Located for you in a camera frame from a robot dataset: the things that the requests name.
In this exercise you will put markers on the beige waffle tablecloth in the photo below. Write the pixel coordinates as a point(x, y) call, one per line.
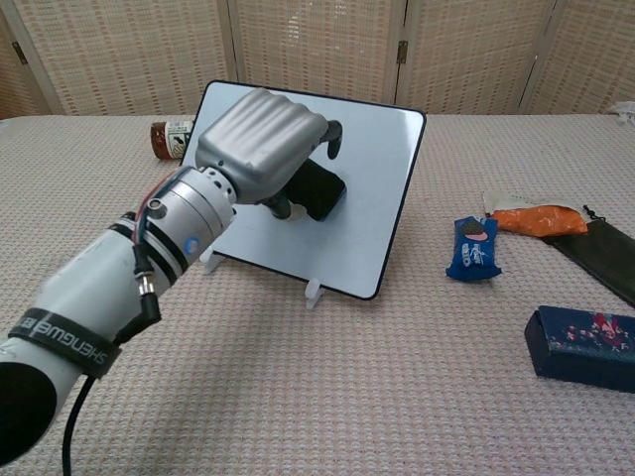
point(317, 396)

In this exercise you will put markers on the orange snack bag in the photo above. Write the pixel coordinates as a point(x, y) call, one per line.
point(538, 220)

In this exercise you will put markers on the woven folding screen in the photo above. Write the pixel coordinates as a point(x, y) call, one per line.
point(317, 54)

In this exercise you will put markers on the blue Oreo cookie pack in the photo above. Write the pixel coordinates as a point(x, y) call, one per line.
point(472, 250)

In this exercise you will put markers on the white dry-erase board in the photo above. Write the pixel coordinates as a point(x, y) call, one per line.
point(377, 198)

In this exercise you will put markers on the navy floral glasses case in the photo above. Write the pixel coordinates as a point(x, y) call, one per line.
point(580, 347)

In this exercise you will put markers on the brown jar with label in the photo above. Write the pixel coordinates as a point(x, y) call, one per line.
point(168, 140)

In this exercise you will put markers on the black whiteboard eraser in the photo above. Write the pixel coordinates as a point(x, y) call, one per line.
point(322, 191)

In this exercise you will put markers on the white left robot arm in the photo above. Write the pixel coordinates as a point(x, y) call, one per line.
point(124, 277)

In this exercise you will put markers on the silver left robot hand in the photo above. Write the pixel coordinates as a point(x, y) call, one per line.
point(258, 144)

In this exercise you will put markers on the white plastic board stand foot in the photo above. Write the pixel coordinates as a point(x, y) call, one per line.
point(313, 293)
point(212, 260)

